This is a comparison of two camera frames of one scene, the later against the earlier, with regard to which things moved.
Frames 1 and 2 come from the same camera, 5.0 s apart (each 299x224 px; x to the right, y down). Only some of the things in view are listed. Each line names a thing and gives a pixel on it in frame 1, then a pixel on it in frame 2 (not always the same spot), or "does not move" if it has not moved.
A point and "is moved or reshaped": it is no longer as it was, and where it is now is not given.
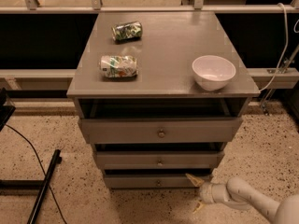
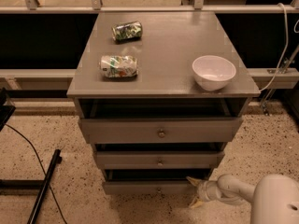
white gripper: x=206 y=192 does not move
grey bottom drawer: x=151 y=181 is moved or reshaped
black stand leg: x=35 y=183 does not move
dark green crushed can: x=127 y=33 does not move
